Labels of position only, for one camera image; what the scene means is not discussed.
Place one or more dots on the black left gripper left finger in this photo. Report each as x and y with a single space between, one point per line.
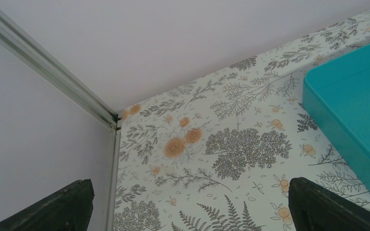
68 209

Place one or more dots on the teal plastic box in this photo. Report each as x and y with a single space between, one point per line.
337 97

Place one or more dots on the left aluminium corner post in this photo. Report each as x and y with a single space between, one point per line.
53 130

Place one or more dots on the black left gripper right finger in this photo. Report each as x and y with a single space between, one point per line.
314 208

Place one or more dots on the floral patterned table mat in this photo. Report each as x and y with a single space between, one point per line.
218 153

